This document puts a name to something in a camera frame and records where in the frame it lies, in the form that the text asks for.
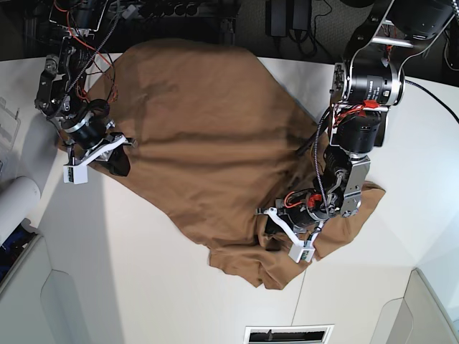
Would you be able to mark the aluminium frame post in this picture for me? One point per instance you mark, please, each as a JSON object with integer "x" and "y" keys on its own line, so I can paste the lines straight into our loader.
{"x": 227, "y": 29}

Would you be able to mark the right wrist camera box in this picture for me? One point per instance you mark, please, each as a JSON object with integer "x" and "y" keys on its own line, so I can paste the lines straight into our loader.
{"x": 75, "y": 174}

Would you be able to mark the black power adapter right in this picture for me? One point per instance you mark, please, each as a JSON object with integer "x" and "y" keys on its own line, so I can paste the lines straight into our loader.
{"x": 301, "y": 14}

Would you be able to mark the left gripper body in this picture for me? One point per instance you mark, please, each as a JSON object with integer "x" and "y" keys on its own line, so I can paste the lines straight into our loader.
{"x": 300, "y": 223}

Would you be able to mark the white cylinder roll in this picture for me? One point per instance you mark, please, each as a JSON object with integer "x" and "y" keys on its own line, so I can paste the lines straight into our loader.
{"x": 17, "y": 200}

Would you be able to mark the clear plastic container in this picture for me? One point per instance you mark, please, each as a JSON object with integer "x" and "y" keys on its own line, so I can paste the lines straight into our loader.
{"x": 10, "y": 124}

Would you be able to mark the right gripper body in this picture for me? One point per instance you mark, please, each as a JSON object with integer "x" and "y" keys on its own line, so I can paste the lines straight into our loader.
{"x": 91, "y": 139}

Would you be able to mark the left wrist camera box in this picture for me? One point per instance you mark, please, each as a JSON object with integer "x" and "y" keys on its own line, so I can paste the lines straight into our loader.
{"x": 302, "y": 252}

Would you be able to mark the black power adapter left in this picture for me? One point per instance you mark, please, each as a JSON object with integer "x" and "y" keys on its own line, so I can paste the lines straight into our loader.
{"x": 276, "y": 18}

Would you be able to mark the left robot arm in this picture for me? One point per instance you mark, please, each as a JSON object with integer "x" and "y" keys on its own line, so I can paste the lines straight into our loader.
{"x": 366, "y": 84}

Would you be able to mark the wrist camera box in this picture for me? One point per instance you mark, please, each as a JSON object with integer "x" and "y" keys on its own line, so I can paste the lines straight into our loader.
{"x": 302, "y": 252}
{"x": 75, "y": 174}

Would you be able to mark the brown t-shirt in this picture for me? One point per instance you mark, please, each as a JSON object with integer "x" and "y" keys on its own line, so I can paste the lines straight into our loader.
{"x": 216, "y": 138}

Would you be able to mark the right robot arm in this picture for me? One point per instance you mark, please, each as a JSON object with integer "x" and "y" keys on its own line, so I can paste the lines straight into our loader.
{"x": 61, "y": 93}

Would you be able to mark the black power adapter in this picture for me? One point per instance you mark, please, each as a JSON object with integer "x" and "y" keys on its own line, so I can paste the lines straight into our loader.
{"x": 301, "y": 14}
{"x": 276, "y": 18}

